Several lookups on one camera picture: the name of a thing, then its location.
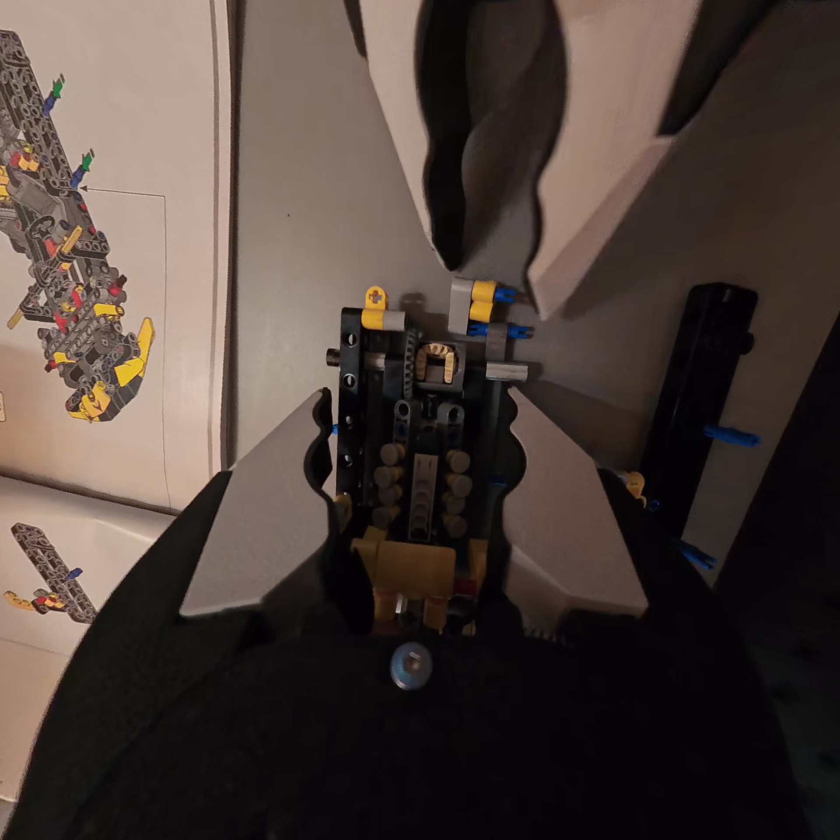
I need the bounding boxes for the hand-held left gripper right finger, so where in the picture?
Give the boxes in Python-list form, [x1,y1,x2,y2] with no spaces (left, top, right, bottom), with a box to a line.
[497,386,651,632]

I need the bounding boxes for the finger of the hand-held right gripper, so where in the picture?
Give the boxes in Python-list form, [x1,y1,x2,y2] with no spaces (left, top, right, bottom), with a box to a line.
[357,0,462,271]
[524,0,707,321]

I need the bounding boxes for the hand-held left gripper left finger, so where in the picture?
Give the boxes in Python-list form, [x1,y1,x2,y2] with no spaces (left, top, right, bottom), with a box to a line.
[178,387,370,633]

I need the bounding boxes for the black yellow lego car chassis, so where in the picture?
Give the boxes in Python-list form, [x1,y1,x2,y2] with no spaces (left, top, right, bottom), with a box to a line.
[323,285,531,639]

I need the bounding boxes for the black lego beam blue pins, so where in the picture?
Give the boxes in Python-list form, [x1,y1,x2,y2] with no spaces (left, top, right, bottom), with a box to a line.
[638,281,763,573]

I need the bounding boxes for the small yellow grey lego connector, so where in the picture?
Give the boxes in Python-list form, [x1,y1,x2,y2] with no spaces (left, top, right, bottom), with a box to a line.
[448,277,521,333]

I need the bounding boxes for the open lego instruction booklet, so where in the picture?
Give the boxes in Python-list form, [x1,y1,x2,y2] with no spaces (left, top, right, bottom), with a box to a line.
[0,0,238,803]

